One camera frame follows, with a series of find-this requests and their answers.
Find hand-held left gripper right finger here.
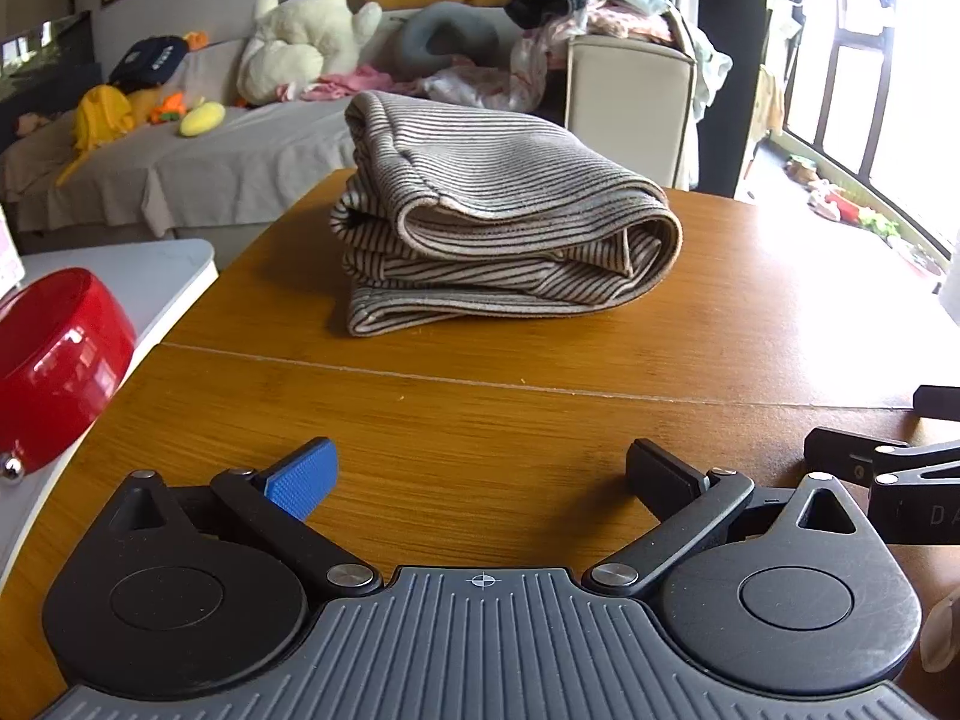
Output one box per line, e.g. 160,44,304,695
583,439,872,602

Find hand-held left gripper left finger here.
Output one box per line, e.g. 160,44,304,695
112,437,383,598

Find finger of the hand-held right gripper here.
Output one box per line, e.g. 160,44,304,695
804,426,960,492
913,385,960,422

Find striped beige garment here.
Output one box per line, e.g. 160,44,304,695
328,90,684,338

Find person's right hand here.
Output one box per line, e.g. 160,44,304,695
921,591,960,674

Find balcony potted plants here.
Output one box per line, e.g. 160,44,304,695
784,154,947,280

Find red bowl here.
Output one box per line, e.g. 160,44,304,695
0,268,138,478

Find black framed window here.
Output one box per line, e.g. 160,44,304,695
780,7,960,260

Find grey covered sofa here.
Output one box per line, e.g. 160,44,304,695
0,7,572,242

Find cream sofa armrest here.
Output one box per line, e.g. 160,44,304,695
565,34,700,190

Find white paper box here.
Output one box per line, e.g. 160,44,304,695
0,202,24,302

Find yellow mango plush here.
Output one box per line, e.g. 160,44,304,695
178,101,228,138

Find pink cloth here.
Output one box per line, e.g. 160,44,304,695
276,64,396,103

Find yellow plush toy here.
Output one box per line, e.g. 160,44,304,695
56,85,137,185

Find beige cushion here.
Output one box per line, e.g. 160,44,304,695
183,39,256,106

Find white crumpled cloth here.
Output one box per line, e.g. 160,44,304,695
611,0,733,122

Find floral blanket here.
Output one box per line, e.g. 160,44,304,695
418,34,572,115

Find navy blue cap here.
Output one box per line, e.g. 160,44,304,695
109,35,190,88

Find white plush toy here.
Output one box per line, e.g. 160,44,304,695
236,0,383,107

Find grey neck pillow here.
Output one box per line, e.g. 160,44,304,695
396,4,501,77

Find dark glass tank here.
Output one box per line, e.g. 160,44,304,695
0,11,103,122

